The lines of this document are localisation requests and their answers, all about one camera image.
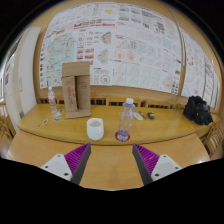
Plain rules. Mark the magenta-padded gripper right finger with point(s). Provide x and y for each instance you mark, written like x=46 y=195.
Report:
x=166 y=165

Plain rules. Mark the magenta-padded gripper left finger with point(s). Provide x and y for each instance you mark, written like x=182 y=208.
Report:
x=56 y=165

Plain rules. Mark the clear plastic water bottle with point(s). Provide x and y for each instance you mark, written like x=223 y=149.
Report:
x=126 y=120

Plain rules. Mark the small colourful sticker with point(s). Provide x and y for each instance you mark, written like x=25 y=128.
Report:
x=61 y=110
x=58 y=115
x=56 y=119
x=44 y=121

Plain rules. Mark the white ceramic mug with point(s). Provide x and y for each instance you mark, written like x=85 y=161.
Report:
x=95 y=131

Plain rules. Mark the small black oval object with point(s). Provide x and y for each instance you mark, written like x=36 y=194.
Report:
x=151 y=115

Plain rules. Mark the wooden chair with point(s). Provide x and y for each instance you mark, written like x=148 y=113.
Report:
x=5 y=131
x=215 y=140

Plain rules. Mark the dark pen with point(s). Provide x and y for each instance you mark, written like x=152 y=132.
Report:
x=143 y=115

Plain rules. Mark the white printed card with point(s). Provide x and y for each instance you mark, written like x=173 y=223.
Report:
x=137 y=116

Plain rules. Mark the flat round red coaster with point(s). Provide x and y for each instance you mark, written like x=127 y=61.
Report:
x=116 y=136

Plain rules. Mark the black bag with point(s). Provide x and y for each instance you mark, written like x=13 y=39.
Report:
x=198 y=111

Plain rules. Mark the brown cardboard box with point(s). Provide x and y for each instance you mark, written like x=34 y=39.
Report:
x=70 y=96

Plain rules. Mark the printed paper posters group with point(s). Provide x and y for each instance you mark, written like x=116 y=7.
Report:
x=133 y=50

